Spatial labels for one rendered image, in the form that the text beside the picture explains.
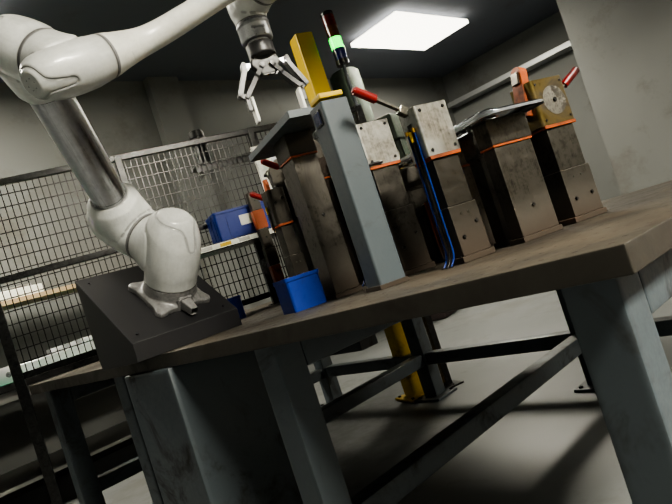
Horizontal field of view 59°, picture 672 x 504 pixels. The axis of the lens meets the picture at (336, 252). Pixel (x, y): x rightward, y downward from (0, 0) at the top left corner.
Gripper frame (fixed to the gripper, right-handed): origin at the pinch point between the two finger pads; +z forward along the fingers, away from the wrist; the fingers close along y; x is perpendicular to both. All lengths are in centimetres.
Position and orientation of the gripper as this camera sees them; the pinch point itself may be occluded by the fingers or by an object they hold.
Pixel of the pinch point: (281, 114)
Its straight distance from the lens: 165.9
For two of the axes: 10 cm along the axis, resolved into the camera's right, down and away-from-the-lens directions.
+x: -3.2, 1.3, 9.4
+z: 3.1, 9.5, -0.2
